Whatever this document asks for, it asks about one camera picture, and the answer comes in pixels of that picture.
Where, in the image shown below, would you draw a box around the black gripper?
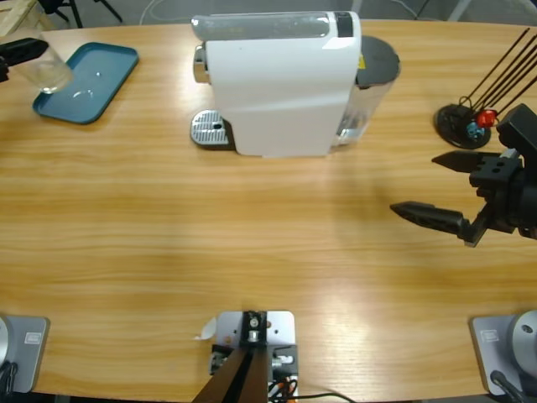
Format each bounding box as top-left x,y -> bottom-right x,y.
389,150 -> 537,249
0,37 -> 48,84

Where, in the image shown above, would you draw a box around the clear glass cup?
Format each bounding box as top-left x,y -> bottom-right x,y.
17,32 -> 76,95

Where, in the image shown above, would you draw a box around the silver coffee machine lever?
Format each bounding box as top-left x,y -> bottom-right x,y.
190,11 -> 336,42

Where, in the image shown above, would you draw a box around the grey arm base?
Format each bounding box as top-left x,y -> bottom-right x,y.
468,309 -> 537,396
0,314 -> 50,394

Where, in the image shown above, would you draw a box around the red coffee capsule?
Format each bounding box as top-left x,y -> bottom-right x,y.
477,107 -> 500,128

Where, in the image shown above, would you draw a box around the white capsule coffee machine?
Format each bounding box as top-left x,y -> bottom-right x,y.
192,10 -> 364,160

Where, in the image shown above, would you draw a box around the light wooden crate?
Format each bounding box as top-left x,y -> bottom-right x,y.
0,0 -> 58,39

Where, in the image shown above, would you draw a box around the black capsule holder with rods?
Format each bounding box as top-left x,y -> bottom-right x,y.
434,27 -> 537,150

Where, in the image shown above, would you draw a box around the black stand legs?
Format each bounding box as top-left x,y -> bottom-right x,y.
39,0 -> 125,24

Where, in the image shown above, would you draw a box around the teal plastic tray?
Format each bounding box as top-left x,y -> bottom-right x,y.
32,41 -> 140,126

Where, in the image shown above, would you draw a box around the clear water tank black lid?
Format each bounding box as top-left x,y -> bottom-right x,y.
335,35 -> 402,146

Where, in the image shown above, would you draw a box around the grey metal leg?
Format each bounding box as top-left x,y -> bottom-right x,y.
446,0 -> 473,22

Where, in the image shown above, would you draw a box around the silver grille drip tray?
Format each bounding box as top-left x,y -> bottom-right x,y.
190,108 -> 236,152

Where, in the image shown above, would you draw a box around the white tape tab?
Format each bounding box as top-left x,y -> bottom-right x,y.
192,317 -> 218,342

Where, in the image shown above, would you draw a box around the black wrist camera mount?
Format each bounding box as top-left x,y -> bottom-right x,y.
497,103 -> 537,160

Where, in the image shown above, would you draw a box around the white floor cable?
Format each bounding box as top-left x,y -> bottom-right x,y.
396,0 -> 420,20
140,0 -> 198,24

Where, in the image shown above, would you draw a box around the black base cable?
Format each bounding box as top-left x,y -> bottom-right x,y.
0,361 -> 20,395
489,369 -> 525,403

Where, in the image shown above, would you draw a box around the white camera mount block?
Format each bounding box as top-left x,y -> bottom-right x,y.
211,310 -> 300,398

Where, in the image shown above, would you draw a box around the thin black cable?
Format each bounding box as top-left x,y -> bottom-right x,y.
293,390 -> 357,403

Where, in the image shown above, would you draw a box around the orange wires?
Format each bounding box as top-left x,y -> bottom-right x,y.
268,375 -> 300,398

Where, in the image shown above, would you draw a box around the dark camera post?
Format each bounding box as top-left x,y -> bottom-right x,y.
195,310 -> 269,403

